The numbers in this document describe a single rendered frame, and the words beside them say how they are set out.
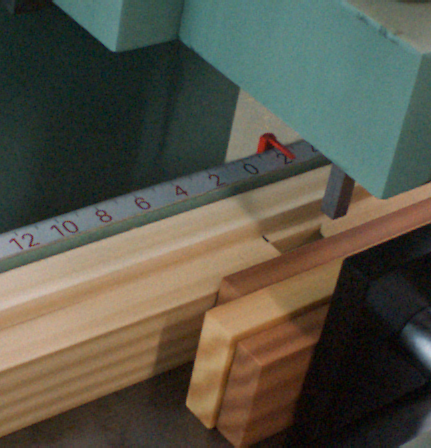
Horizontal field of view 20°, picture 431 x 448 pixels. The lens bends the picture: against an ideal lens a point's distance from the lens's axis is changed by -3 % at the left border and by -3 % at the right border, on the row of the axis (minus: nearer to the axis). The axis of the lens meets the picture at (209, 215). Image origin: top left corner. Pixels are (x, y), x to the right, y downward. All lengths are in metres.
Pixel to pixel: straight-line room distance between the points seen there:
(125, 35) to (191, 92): 0.20
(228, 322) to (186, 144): 0.29
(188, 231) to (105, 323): 0.06
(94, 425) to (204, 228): 0.10
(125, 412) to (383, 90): 0.17
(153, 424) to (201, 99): 0.29
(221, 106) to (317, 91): 0.27
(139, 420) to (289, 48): 0.16
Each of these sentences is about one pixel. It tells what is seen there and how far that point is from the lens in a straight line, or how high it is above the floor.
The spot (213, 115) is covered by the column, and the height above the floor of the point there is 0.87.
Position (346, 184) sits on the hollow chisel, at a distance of 0.54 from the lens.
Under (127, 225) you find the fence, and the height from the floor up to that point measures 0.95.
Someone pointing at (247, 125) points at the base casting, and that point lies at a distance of 0.88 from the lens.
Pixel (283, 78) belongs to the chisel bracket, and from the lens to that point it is 0.50.
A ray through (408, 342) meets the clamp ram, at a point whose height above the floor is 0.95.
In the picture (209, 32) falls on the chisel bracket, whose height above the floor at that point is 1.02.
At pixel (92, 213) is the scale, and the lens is 0.51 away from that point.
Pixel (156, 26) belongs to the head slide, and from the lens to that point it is 0.54.
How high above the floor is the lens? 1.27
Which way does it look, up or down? 36 degrees down
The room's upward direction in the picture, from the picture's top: 12 degrees clockwise
